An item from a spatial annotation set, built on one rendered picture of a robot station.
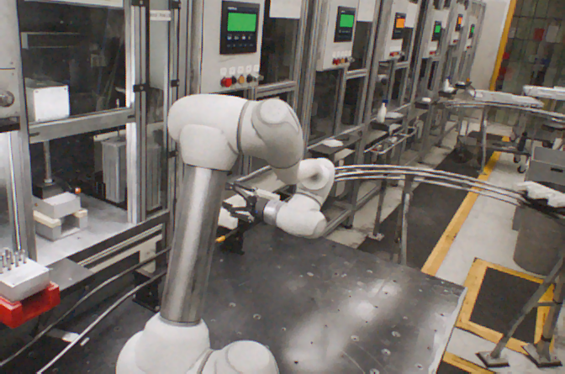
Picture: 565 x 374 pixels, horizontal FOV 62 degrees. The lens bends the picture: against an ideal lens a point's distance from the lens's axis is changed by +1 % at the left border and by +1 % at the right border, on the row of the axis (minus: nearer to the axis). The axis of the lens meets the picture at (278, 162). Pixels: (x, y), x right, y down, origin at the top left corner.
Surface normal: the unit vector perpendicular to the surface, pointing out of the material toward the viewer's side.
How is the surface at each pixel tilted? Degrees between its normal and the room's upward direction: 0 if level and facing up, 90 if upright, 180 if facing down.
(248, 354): 6
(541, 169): 91
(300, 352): 0
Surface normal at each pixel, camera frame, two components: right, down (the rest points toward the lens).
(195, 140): -0.35, 0.04
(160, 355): -0.17, -0.09
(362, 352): 0.09, -0.94
